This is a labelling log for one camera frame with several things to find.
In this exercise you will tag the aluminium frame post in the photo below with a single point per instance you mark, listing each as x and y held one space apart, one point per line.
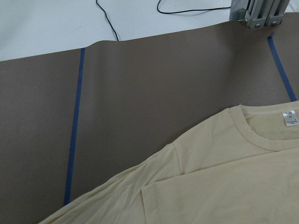
258 13

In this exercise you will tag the beige long sleeve shirt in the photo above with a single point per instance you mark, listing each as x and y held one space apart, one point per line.
240 166

